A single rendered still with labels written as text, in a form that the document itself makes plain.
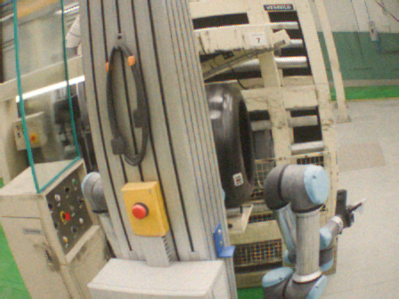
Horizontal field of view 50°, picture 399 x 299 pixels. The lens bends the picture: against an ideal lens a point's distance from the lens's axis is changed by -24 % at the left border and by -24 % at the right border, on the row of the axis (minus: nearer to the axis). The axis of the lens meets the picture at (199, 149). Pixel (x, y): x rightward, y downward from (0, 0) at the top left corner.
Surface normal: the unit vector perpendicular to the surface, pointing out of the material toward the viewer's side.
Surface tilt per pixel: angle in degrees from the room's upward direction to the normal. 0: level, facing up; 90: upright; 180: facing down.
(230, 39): 90
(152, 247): 90
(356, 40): 90
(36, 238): 90
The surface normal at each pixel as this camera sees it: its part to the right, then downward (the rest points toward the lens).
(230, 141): 0.48, -0.07
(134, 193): -0.25, 0.28
